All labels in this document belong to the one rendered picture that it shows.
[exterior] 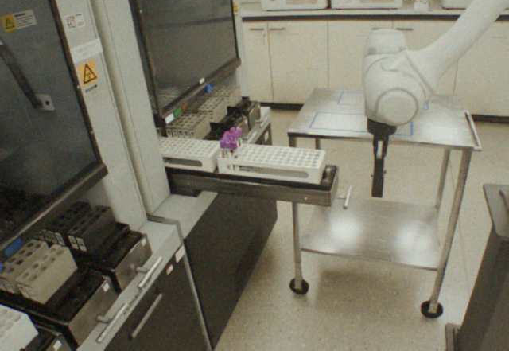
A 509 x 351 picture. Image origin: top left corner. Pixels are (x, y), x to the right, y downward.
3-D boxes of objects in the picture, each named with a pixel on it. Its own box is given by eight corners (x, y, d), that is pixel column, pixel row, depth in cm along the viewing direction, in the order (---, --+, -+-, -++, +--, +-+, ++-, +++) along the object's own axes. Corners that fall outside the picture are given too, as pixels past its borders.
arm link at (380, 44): (359, 87, 97) (362, 107, 86) (360, 25, 90) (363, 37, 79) (403, 87, 95) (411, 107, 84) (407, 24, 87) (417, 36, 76)
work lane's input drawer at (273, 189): (124, 185, 128) (118, 161, 124) (146, 165, 139) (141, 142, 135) (346, 216, 104) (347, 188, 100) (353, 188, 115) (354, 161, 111)
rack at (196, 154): (131, 165, 125) (126, 149, 122) (148, 151, 133) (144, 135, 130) (212, 176, 116) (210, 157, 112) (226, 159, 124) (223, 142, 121)
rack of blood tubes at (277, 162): (218, 177, 115) (215, 158, 112) (231, 160, 123) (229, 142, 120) (319, 188, 105) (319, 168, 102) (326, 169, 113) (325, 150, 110)
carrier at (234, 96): (237, 99, 165) (236, 85, 162) (242, 99, 165) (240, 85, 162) (226, 109, 156) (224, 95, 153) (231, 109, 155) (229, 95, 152)
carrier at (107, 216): (111, 224, 96) (105, 204, 93) (118, 225, 95) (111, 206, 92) (82, 255, 86) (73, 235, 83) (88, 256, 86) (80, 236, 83)
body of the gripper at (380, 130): (368, 108, 99) (367, 141, 104) (365, 122, 92) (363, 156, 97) (398, 111, 97) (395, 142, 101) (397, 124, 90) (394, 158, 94)
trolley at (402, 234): (289, 294, 174) (278, 130, 134) (311, 231, 211) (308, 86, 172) (443, 322, 152) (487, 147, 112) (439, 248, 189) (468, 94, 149)
